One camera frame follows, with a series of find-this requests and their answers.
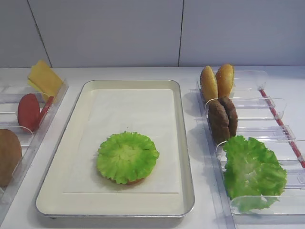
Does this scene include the green lettuce leaf on tray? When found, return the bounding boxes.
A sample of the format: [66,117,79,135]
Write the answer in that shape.
[97,131,160,185]

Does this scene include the left brown meat patty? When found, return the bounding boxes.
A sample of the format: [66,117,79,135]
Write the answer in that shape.
[208,100,230,144]

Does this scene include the brown meat patty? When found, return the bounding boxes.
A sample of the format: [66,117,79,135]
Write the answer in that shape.
[208,100,230,144]
[218,96,238,137]

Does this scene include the bun half under lettuce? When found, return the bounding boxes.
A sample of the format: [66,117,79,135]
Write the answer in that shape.
[126,176,150,185]

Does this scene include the right brown meat patty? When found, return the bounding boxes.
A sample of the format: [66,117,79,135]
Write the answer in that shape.
[218,96,238,137]

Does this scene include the red tomato slice behind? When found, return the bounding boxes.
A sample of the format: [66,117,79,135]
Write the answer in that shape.
[37,96,54,126]

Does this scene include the red tomato slice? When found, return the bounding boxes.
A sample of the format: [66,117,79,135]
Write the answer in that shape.
[37,96,54,126]
[18,94,40,132]

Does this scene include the yellow cheese slice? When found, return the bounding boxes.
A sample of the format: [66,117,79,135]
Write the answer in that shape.
[27,60,63,102]

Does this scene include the green lettuce leaf in rack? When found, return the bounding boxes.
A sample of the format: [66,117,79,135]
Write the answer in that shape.
[223,135,287,212]

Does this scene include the red tomato slice front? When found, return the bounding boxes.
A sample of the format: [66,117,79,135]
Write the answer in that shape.
[18,94,40,132]

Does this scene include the left golden bun half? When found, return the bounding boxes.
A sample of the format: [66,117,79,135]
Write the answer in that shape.
[200,65,218,102]

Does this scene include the golden bun half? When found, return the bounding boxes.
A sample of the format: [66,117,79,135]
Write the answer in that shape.
[215,63,234,98]
[200,65,218,102]

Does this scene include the right golden bun half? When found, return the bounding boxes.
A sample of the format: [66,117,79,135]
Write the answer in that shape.
[215,63,234,98]

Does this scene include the white metal tray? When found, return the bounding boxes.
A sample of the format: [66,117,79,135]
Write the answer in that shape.
[36,80,195,218]

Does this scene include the clear acrylic right rack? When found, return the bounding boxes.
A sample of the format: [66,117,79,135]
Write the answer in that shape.
[196,71,305,229]

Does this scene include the clear acrylic rack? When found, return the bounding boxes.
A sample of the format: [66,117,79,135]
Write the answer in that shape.
[0,80,69,217]
[196,71,305,229]

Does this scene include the clear acrylic left rack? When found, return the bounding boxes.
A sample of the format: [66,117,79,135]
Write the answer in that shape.
[0,80,69,217]

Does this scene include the brown bun in left rack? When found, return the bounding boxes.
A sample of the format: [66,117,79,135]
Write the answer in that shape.
[0,129,22,187]

